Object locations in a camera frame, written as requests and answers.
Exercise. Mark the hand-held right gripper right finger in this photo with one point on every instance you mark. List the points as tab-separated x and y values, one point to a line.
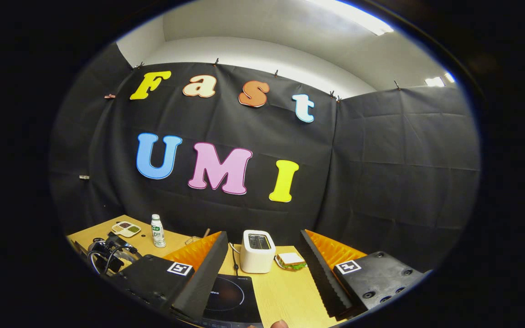
321	273

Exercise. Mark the clear utensil holder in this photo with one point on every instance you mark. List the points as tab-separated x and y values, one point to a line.
193	240

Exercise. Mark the white bottle with green label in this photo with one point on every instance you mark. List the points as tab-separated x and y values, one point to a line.
157	234

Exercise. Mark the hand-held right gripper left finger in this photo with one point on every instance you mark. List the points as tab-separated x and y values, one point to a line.
208	269

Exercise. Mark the black induction cooktop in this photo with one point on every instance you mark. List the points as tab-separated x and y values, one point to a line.
230	296

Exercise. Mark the sandwich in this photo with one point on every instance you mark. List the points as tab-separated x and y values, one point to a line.
290	259

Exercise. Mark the white divided bean tray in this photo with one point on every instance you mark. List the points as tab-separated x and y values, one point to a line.
126	229

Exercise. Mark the white toaster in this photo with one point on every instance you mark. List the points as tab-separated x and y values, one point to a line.
257	259

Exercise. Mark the ceiling light panel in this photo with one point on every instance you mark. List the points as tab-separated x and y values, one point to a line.
438	80

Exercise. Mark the black backdrop cloth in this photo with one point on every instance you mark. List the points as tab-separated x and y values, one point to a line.
381	182

